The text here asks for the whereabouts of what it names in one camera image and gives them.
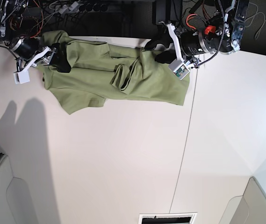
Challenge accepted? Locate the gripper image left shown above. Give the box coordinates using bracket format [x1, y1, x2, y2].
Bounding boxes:
[8, 37, 58, 72]

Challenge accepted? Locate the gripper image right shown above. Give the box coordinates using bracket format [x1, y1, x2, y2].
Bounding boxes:
[144, 23, 211, 68]

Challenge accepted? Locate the green t-shirt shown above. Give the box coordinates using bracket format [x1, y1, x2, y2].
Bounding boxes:
[38, 31, 190, 114]

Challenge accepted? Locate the black power strip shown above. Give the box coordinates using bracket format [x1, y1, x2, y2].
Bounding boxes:
[78, 2, 108, 12]

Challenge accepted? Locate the grey partition left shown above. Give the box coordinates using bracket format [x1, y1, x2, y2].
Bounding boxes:
[0, 155, 39, 224]

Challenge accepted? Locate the grey partition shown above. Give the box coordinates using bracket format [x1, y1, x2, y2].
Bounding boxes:
[0, 155, 39, 224]
[219, 177, 266, 224]

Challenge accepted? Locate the white vent slot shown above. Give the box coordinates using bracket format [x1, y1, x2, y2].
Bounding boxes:
[138, 212, 197, 224]

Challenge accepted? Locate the grey partition right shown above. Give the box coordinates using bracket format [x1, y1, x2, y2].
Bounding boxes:
[219, 177, 266, 224]

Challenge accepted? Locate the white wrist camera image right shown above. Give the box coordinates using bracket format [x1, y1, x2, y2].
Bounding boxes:
[168, 60, 191, 80]

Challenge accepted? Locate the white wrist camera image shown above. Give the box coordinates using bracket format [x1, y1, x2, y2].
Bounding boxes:
[168, 60, 191, 80]
[14, 70, 30, 84]

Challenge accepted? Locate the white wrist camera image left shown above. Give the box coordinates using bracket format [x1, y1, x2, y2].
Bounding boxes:
[14, 70, 30, 84]

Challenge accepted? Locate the white cable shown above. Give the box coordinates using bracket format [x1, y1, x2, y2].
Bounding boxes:
[244, 11, 266, 40]

